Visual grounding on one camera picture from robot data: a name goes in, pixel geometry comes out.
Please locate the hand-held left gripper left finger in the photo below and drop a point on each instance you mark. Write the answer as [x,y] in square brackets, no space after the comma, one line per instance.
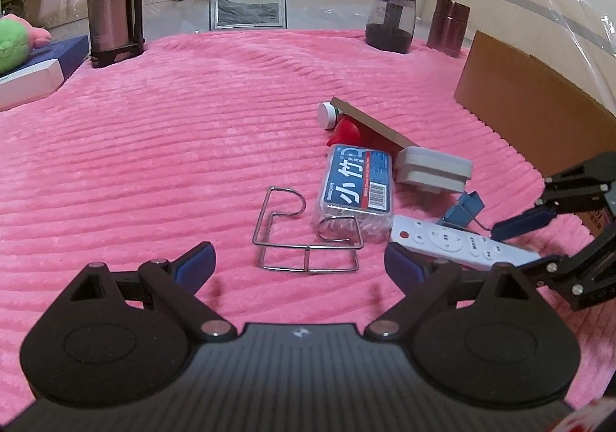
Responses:
[195,264]

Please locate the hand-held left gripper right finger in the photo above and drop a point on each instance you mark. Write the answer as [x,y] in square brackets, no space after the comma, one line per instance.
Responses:
[403,264]

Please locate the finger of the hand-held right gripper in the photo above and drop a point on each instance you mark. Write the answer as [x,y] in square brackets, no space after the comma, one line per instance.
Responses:
[524,221]
[577,271]

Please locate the white remote control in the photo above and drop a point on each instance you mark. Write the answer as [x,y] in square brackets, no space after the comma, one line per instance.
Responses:
[457,243]

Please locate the brown cardboard box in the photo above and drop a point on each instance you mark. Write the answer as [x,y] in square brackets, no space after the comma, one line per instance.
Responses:
[510,90]

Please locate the tan board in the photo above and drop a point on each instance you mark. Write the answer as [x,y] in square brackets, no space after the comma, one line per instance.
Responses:
[373,124]

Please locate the blue binder clip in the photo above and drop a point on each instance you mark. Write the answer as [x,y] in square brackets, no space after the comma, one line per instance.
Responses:
[464,210]

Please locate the clear toothpick box blue label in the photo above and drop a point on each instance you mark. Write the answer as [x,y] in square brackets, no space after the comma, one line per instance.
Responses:
[353,181]

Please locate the grey power adapter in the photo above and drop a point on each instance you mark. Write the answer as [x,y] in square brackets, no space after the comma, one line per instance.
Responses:
[433,169]

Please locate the pink ribbed blanket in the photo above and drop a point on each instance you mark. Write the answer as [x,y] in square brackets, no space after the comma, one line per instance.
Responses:
[168,133]

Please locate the red fuzzy toy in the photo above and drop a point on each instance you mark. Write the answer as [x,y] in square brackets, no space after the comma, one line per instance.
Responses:
[349,131]

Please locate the red white printed cloth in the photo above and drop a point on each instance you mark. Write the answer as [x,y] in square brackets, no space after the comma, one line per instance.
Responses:
[589,417]

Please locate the white cap striped bottle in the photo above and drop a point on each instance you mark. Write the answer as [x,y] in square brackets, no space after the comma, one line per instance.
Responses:
[327,115]

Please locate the maroon canister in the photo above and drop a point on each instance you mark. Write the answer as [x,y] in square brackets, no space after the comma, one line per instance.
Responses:
[447,27]

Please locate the clear plastic sheet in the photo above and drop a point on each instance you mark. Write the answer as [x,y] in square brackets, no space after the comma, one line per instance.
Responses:
[553,3]

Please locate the dark transparent jar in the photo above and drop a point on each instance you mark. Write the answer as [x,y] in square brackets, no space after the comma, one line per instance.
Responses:
[390,27]

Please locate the blue white flat box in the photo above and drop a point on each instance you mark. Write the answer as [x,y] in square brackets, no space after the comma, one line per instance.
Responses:
[43,66]

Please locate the steel thermos flask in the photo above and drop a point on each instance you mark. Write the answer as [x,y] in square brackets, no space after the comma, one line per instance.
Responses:
[113,3]

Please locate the green pink plush toy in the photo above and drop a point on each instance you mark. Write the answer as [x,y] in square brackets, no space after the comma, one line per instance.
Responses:
[14,42]

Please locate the silver picture frame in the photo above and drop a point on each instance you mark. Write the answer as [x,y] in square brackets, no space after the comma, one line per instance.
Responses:
[248,3]

